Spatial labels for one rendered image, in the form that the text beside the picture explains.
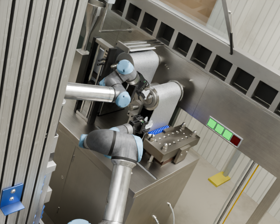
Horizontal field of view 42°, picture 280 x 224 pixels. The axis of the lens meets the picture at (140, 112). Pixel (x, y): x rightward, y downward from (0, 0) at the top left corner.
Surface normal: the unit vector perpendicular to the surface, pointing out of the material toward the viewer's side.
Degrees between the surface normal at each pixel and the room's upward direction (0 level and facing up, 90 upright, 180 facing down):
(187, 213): 0
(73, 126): 0
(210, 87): 90
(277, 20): 90
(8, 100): 90
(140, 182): 0
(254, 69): 90
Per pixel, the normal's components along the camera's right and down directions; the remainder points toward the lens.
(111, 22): -0.65, 0.20
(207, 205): 0.31, -0.81
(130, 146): 0.27, -0.25
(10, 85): 0.65, 0.56
